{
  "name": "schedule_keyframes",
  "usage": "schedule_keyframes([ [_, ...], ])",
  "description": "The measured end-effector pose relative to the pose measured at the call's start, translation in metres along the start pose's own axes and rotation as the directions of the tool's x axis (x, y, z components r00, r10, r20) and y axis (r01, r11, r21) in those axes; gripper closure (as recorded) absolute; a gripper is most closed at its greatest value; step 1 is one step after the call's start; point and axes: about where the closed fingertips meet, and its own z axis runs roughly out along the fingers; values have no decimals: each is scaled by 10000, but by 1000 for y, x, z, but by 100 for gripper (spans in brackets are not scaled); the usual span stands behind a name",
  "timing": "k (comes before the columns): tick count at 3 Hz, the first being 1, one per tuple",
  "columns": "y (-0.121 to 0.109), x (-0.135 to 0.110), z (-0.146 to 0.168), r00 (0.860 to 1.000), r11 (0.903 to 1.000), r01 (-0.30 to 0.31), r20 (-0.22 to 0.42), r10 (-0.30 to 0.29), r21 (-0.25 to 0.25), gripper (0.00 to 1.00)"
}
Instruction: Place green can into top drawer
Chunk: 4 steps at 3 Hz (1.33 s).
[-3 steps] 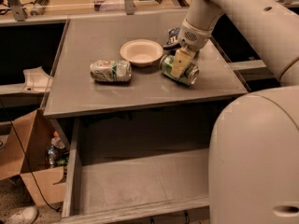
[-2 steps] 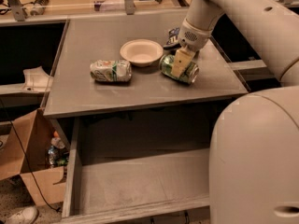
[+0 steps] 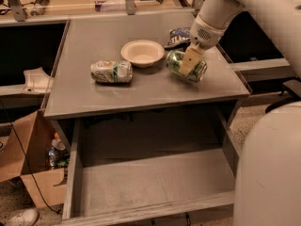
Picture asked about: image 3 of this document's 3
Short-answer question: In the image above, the black cable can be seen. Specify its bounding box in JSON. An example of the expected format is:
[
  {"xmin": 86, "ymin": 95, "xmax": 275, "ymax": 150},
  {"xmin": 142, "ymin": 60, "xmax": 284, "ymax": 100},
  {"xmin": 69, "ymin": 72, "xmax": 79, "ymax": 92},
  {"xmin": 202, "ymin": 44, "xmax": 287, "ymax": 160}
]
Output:
[{"xmin": 0, "ymin": 99, "xmax": 63, "ymax": 215}]

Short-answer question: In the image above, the brown cardboard box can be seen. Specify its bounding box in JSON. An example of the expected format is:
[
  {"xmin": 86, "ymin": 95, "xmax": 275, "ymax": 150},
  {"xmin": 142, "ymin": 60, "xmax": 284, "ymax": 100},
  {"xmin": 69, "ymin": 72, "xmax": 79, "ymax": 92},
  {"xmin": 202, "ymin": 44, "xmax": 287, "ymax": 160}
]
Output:
[{"xmin": 0, "ymin": 111, "xmax": 67, "ymax": 208}]

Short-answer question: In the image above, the plastic bottle in box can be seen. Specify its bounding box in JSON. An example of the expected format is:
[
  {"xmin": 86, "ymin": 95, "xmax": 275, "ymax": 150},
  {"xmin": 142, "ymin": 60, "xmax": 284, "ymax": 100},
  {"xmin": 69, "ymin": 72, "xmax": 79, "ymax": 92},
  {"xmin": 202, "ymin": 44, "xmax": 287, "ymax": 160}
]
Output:
[{"xmin": 48, "ymin": 133, "xmax": 70, "ymax": 170}]

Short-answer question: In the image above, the blue chip bag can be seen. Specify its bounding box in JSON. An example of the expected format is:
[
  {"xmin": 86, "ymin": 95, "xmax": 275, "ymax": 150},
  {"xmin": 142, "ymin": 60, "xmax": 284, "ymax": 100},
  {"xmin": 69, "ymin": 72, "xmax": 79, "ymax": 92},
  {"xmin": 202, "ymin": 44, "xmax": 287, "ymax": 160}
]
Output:
[{"xmin": 165, "ymin": 27, "xmax": 191, "ymax": 51}]

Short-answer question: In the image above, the white sneaker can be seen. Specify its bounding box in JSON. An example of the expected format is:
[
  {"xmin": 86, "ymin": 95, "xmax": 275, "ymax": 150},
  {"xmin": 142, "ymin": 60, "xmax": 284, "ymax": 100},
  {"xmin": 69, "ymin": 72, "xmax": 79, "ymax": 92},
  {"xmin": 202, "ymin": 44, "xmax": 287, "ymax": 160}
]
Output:
[{"xmin": 5, "ymin": 209, "xmax": 40, "ymax": 226}]

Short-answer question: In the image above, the grey cabinet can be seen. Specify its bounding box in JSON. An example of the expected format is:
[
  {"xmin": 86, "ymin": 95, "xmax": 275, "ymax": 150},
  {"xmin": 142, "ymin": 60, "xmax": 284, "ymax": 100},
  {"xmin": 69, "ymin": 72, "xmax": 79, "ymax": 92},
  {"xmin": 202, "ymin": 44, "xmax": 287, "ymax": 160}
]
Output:
[{"xmin": 45, "ymin": 10, "xmax": 249, "ymax": 120}]

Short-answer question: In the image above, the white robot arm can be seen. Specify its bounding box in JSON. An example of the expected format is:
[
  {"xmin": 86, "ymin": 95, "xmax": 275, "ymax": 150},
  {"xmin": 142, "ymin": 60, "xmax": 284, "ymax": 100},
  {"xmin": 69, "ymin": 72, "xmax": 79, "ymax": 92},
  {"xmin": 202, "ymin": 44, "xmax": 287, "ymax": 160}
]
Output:
[{"xmin": 180, "ymin": 0, "xmax": 301, "ymax": 226}]

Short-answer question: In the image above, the white paper bowl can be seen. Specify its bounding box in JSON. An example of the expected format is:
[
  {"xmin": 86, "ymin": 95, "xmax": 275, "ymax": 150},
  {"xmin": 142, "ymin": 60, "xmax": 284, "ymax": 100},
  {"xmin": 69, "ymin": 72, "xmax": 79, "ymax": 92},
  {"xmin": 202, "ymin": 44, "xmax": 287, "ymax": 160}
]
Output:
[{"xmin": 120, "ymin": 40, "xmax": 165, "ymax": 68}]

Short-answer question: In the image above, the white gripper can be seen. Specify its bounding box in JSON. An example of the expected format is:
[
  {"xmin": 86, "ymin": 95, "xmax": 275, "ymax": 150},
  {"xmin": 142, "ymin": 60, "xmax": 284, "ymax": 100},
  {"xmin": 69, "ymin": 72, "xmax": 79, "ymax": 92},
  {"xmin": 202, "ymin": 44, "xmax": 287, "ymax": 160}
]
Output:
[{"xmin": 179, "ymin": 15, "xmax": 225, "ymax": 76}]

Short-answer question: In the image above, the black office chair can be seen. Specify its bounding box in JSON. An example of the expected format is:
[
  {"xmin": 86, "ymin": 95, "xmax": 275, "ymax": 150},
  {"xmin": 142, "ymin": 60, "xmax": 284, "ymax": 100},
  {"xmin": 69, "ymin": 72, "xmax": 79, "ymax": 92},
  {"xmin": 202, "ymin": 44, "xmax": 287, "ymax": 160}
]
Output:
[{"xmin": 264, "ymin": 78, "xmax": 301, "ymax": 115}]

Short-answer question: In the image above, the grey open top drawer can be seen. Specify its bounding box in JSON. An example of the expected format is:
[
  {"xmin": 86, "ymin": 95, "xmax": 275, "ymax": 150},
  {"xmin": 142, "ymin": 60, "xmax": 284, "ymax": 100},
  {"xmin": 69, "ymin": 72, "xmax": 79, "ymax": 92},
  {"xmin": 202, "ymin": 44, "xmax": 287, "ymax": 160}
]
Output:
[{"xmin": 62, "ymin": 105, "xmax": 238, "ymax": 226}]

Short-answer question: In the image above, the white curved plastic part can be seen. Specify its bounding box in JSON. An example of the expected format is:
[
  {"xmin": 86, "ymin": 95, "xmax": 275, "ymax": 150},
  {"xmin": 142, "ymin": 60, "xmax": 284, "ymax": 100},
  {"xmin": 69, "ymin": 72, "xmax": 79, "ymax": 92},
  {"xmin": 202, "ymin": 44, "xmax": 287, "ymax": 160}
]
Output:
[{"xmin": 22, "ymin": 67, "xmax": 54, "ymax": 94}]

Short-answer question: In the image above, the white and green soda can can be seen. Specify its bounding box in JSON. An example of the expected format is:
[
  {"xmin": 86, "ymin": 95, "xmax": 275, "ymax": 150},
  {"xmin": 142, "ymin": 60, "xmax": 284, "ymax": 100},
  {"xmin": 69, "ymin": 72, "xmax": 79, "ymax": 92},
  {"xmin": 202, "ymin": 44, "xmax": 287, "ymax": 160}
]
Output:
[{"xmin": 90, "ymin": 60, "xmax": 133, "ymax": 84}]

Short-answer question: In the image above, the black and white brush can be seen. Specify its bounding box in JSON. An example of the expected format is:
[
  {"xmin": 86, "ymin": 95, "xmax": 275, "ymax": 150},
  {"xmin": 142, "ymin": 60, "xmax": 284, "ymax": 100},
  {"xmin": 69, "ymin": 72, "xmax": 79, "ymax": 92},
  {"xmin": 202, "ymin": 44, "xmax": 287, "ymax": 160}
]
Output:
[{"xmin": 30, "ymin": 0, "xmax": 50, "ymax": 16}]

